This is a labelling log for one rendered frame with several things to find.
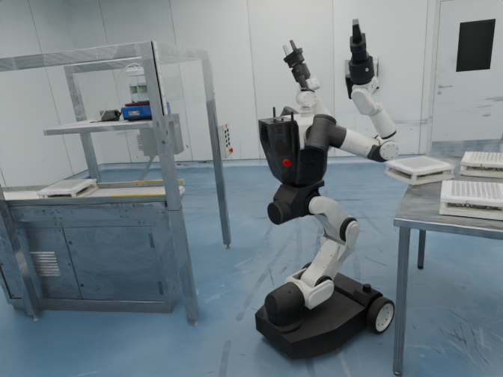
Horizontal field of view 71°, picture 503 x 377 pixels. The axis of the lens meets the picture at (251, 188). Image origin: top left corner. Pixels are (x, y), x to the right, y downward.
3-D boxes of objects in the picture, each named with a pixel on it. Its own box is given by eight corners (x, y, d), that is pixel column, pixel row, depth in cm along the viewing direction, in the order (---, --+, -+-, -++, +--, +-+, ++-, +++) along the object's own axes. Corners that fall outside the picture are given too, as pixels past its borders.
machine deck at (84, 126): (180, 120, 212) (178, 113, 211) (153, 129, 177) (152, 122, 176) (86, 126, 223) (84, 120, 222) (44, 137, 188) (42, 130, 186)
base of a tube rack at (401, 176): (454, 178, 181) (454, 173, 181) (412, 185, 177) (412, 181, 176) (421, 167, 204) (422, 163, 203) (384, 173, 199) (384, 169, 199)
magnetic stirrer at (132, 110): (172, 114, 209) (169, 98, 206) (157, 119, 189) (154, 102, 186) (140, 116, 212) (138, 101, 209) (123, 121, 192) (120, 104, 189)
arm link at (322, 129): (340, 152, 142) (309, 141, 141) (333, 156, 151) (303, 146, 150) (349, 126, 143) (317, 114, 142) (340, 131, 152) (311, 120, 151)
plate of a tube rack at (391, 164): (455, 169, 180) (456, 164, 179) (413, 176, 175) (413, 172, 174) (422, 158, 203) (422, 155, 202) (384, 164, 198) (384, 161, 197)
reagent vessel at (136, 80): (163, 99, 203) (157, 64, 197) (152, 101, 189) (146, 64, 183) (138, 101, 205) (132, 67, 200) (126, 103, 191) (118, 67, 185)
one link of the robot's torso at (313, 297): (309, 313, 183) (308, 292, 179) (284, 297, 199) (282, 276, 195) (335, 297, 195) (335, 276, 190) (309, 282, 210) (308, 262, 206)
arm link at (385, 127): (388, 109, 136) (409, 149, 142) (381, 103, 145) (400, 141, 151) (362, 124, 139) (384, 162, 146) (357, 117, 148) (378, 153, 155)
